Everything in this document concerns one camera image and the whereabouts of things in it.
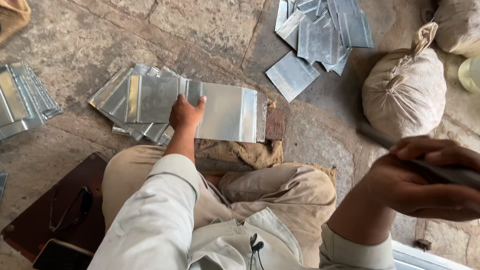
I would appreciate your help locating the neat stack of metal sheets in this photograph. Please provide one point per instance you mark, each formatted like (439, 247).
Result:
(18, 97)

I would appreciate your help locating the tied white woven sack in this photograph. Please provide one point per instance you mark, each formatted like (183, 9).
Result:
(405, 93)

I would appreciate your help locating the person's pale shirt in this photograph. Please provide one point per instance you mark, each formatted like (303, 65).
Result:
(232, 243)

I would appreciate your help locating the rusty iron block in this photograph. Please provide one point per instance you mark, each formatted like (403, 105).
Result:
(275, 123)

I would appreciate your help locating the tan burlap sack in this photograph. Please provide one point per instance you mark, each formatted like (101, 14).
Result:
(13, 17)

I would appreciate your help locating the dark brown wooden board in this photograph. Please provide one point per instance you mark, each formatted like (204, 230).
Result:
(33, 221)

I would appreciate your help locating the person's right hand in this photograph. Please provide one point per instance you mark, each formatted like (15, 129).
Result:
(412, 187)

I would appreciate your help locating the large white woven sack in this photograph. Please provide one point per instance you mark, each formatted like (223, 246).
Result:
(459, 26)

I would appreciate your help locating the person's beige trousers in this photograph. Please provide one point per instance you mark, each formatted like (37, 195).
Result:
(285, 195)

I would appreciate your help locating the shiny metal sheet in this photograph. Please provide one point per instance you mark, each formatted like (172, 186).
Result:
(225, 112)

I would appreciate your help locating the metal sheet edge piece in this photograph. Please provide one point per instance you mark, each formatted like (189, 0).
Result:
(2, 185)

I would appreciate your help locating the person's left hand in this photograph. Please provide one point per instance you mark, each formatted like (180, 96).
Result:
(183, 116)

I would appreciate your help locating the fanned pile of metal sheets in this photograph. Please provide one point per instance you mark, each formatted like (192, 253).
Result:
(150, 97)

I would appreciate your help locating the brown burlap mat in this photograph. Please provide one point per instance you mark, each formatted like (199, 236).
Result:
(243, 153)

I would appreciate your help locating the black eyeglasses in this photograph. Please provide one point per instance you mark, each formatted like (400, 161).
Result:
(75, 210)

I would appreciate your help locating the white metal frame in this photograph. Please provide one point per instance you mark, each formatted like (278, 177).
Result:
(420, 258)

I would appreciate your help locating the pale plastic bottle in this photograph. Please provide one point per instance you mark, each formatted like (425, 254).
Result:
(470, 75)

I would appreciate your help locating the scattered heap of metal sheets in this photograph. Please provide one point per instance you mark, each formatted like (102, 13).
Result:
(318, 37)

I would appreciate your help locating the dark metal rod tool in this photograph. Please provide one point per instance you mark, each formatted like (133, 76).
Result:
(378, 137)

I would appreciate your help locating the small dark metal block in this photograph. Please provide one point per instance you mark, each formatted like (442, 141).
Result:
(423, 244)

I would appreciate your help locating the black smartphone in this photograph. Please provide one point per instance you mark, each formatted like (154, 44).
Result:
(62, 257)

